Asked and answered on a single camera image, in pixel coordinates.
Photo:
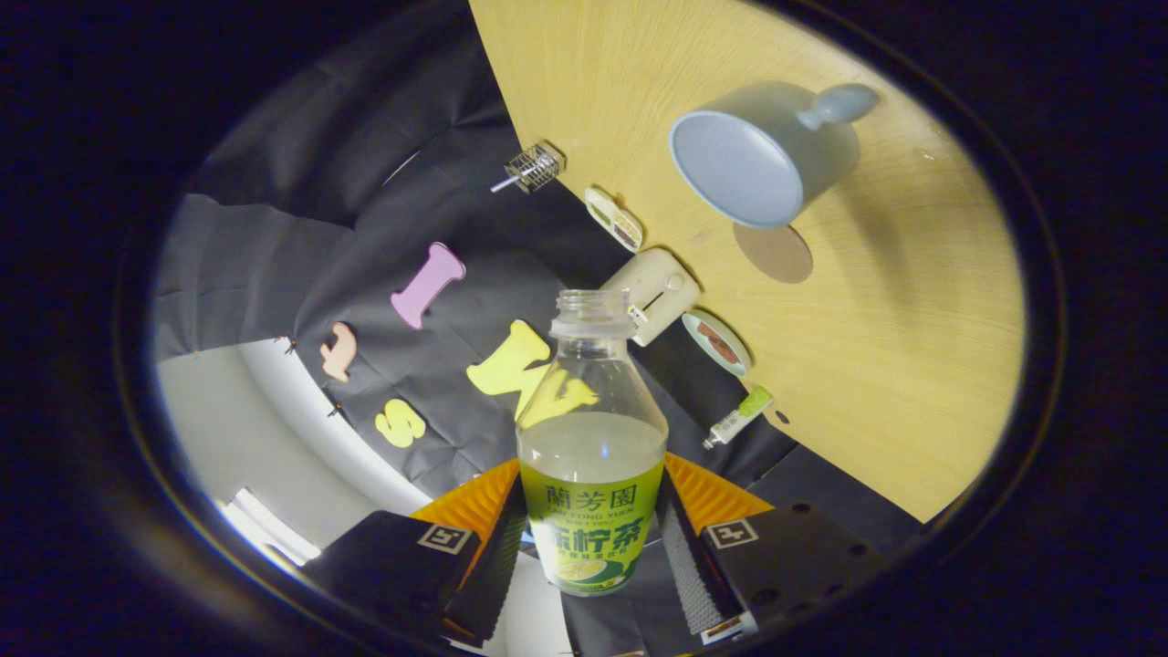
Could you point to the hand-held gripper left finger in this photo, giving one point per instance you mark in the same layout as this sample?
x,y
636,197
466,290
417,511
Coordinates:
x,y
484,575

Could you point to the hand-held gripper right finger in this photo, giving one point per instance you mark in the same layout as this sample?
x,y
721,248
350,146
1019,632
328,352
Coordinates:
x,y
693,575

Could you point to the juice bottle with green label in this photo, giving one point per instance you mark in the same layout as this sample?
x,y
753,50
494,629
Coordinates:
x,y
591,529

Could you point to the round brown coaster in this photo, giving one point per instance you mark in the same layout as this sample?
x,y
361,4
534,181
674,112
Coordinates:
x,y
780,260

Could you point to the white cup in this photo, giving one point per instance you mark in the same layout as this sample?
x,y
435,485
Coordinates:
x,y
730,164

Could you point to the slim white and green bottle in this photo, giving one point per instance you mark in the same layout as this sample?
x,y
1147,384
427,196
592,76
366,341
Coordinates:
x,y
739,415

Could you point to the brown bread slice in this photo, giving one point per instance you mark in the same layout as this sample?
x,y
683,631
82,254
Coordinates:
x,y
719,345

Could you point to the pale green plate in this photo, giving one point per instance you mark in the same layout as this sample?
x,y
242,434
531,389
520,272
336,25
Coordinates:
x,y
703,321

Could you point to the wooden table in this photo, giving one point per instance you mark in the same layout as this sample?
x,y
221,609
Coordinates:
x,y
894,365

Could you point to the white toaster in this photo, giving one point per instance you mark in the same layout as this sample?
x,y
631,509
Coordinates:
x,y
652,274

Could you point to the white divided dish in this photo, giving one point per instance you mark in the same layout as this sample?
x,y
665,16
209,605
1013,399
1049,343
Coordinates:
x,y
613,219

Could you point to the white straw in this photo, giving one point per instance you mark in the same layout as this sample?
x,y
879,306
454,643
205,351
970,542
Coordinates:
x,y
504,184

